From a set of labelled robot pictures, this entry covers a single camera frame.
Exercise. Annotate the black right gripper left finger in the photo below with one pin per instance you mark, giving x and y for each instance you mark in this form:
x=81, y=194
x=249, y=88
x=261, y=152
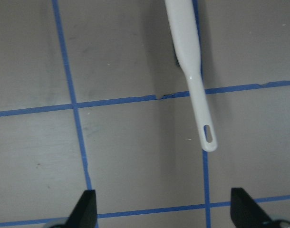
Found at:
x=84, y=214

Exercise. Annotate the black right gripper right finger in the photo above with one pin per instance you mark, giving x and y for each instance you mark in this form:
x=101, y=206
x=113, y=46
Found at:
x=246, y=213

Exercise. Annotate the beige hand brush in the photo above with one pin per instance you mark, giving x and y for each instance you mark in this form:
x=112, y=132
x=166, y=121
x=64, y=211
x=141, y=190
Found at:
x=182, y=22

